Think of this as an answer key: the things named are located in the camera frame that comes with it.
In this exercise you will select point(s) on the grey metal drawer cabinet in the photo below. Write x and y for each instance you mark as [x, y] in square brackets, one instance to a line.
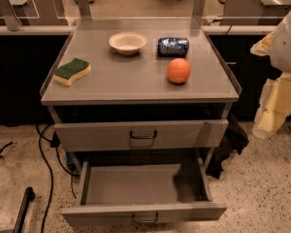
[122, 88]

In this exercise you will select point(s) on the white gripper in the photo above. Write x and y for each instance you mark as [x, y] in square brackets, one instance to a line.
[287, 47]

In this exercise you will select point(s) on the orange fruit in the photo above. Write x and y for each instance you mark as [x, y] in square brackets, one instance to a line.
[178, 71]

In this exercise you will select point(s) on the black bar on floor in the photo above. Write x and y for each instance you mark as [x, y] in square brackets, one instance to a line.
[28, 197]

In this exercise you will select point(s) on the green yellow sponge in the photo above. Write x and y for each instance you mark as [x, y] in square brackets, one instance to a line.
[71, 71]

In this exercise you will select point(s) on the blue crumpled chip bag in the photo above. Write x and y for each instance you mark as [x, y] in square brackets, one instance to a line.
[172, 46]

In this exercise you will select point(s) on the closed grey upper drawer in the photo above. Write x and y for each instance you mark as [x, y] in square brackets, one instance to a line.
[141, 135]

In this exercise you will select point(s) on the open grey middle drawer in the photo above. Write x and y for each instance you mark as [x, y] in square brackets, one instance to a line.
[160, 191]

